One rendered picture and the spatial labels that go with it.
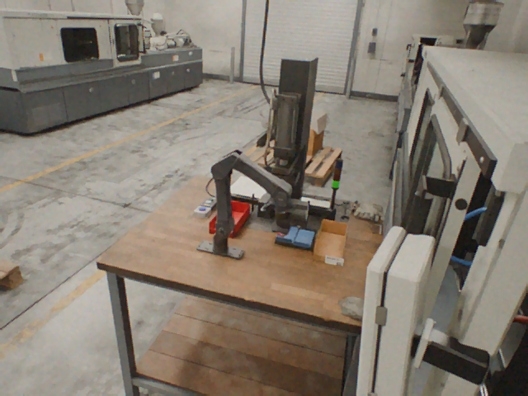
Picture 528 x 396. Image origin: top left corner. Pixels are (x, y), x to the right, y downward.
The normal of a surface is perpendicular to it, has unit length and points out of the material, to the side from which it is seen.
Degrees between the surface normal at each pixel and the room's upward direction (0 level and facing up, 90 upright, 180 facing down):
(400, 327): 90
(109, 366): 0
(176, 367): 0
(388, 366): 90
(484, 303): 90
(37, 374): 0
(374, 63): 90
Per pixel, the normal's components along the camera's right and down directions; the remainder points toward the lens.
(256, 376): 0.06, -0.89
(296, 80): -0.27, 0.42
